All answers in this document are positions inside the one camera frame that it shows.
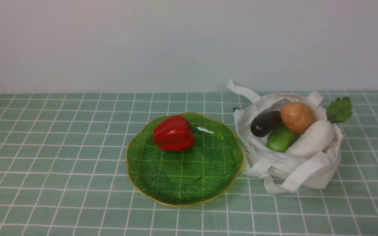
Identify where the red bell pepper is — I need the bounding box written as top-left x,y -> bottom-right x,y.
153,115 -> 195,152

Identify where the green checkered tablecloth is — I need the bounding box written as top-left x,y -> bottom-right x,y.
0,90 -> 378,236

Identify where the dark purple eggplant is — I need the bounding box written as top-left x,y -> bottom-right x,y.
250,110 -> 282,137

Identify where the white radish with green leaves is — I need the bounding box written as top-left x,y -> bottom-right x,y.
285,96 -> 352,158

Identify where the white cloth bag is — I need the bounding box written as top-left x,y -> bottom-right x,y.
226,79 -> 344,194

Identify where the green cucumber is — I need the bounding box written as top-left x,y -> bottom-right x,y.
266,123 -> 300,153

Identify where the brown potato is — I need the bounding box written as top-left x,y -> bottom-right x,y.
280,102 -> 317,135

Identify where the green glass plate gold rim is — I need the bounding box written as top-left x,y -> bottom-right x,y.
126,112 -> 243,207

